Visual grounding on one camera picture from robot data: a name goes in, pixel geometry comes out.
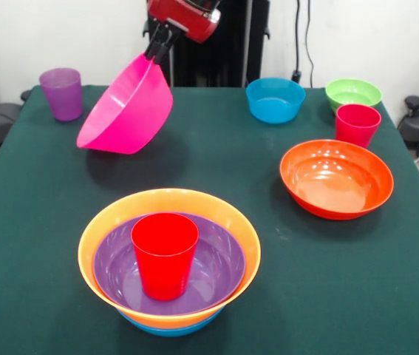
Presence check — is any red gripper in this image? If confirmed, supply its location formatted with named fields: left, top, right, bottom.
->
left=144, top=0, right=222, bottom=64

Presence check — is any pink bowl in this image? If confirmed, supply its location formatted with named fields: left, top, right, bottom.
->
left=75, top=52, right=175, bottom=155

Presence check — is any orange bowl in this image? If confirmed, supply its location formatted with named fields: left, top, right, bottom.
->
left=78, top=187, right=262, bottom=330

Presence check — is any red cup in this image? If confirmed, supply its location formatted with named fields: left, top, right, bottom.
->
left=130, top=212, right=200, bottom=302

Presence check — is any purple bowl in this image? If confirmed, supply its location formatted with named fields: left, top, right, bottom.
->
left=92, top=212, right=247, bottom=316

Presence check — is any large blue bowl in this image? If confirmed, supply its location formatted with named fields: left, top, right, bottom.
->
left=118, top=308, right=225, bottom=338

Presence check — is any purple cup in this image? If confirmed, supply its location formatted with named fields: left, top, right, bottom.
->
left=38, top=67, right=84, bottom=122

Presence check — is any small blue bowl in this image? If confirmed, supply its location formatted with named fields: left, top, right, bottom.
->
left=245, top=77, right=307, bottom=124

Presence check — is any dark green tablecloth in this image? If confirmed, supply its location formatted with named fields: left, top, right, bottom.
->
left=0, top=85, right=419, bottom=355

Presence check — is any crimson cup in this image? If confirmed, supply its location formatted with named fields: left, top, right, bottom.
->
left=334, top=104, right=383, bottom=149

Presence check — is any red-orange bowl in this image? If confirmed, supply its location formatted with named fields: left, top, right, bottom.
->
left=279, top=139, right=395, bottom=221

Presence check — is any black wall cable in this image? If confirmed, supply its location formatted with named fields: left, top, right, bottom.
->
left=304, top=0, right=316, bottom=89
left=292, top=0, right=304, bottom=84

